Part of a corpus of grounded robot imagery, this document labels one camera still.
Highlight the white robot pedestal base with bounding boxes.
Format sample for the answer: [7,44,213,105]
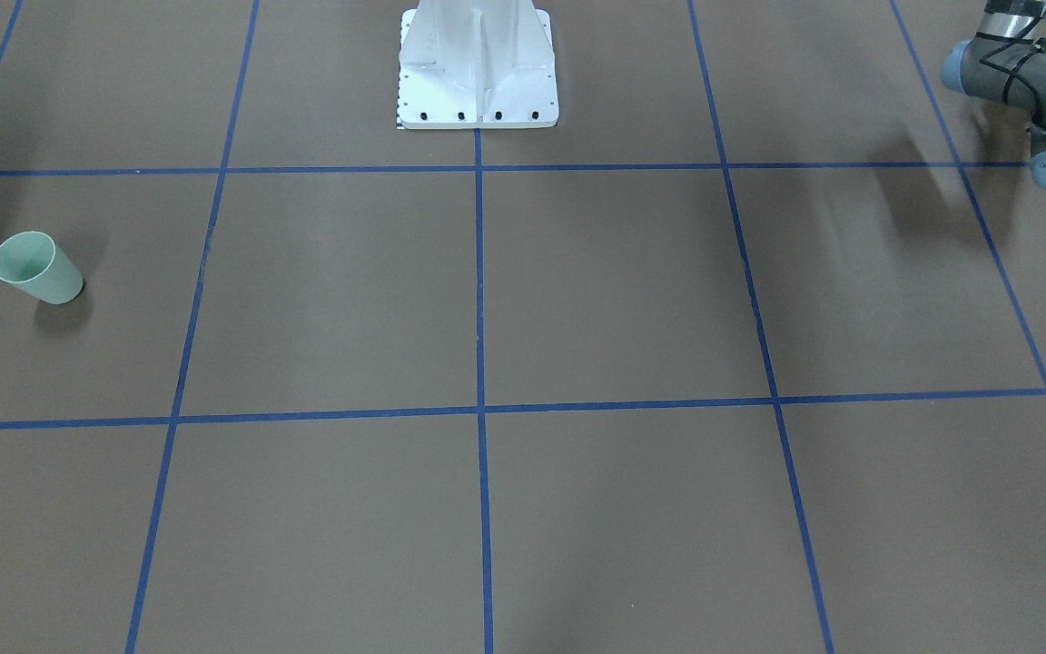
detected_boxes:
[396,1,560,130]

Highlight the pale green plastic cup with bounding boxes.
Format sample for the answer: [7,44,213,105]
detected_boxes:
[0,231,84,305]

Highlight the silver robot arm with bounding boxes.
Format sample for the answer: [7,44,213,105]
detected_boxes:
[941,1,1046,190]

